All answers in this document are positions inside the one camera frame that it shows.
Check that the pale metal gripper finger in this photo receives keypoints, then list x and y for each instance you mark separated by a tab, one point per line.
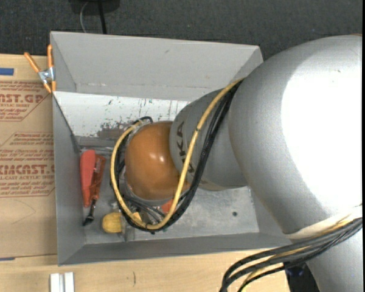
129	234

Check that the orange-red flat piece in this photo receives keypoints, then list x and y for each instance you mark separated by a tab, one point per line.
167	206

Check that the yellow toy lemon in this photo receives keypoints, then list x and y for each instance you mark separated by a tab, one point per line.
111	223

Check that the small black tool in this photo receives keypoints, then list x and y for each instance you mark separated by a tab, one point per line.
89	216

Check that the brown cardboard board red print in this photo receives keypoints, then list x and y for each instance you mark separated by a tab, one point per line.
21	211

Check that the grey metal bin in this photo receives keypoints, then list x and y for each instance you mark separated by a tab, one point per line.
146	62

